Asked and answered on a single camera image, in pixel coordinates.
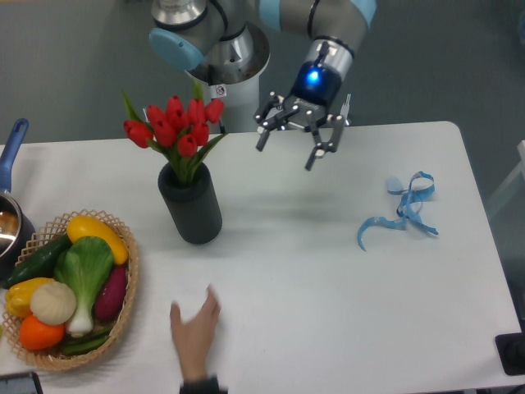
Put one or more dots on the blue handled saucepan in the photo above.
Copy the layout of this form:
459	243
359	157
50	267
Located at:
16	228

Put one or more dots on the orange fruit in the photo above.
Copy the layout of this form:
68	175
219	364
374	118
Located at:
35	335

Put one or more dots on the dark green cucumber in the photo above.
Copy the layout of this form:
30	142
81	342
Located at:
40	263

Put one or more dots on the green bok choy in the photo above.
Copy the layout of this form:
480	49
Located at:
85	268

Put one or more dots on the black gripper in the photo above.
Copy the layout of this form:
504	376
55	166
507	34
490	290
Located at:
314	89

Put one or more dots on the yellow bell pepper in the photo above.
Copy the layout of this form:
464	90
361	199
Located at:
18	296

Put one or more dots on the bare human hand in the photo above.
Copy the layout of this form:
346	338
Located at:
193	338

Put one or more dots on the white frame at right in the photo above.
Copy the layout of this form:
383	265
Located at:
508	188

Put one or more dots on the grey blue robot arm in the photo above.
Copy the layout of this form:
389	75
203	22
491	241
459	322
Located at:
204	23

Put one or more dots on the black smartphone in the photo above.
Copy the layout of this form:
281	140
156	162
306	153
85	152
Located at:
20	383

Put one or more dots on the cream white garlic bulb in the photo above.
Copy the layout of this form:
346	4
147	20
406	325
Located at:
53	303

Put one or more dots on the light blue ribbon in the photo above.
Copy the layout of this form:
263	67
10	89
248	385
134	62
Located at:
420	189

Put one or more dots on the dark sleeved forearm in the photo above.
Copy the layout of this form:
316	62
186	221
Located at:
208	385

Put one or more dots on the woven wicker basket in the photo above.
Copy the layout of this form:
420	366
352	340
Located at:
52	359

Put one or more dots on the purple sweet potato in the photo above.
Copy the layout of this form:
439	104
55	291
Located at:
110	300

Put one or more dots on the black device at table edge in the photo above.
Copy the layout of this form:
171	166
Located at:
511	352

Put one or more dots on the green bean pods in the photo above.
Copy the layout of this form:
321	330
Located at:
85	344

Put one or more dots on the red tulip bouquet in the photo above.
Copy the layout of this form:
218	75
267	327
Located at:
181	134

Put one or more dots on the dark grey ribbed vase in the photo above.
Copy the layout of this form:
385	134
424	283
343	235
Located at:
194	209

